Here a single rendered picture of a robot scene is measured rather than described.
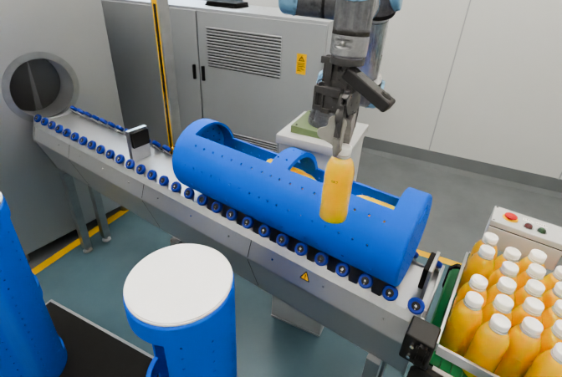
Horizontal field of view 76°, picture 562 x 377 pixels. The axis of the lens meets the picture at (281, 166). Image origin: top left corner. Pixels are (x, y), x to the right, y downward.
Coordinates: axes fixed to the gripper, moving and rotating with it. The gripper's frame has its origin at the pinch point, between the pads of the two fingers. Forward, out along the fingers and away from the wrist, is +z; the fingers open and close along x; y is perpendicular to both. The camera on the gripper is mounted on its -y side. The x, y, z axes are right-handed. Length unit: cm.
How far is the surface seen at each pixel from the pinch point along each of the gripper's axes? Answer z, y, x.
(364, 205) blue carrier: 19.9, -3.9, -12.9
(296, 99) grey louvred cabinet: 42, 102, -162
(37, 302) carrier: 84, 102, 32
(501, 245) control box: 36, -41, -45
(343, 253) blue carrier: 35.0, -1.8, -8.7
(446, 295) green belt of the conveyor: 50, -30, -28
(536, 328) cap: 32, -48, -8
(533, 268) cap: 31, -48, -29
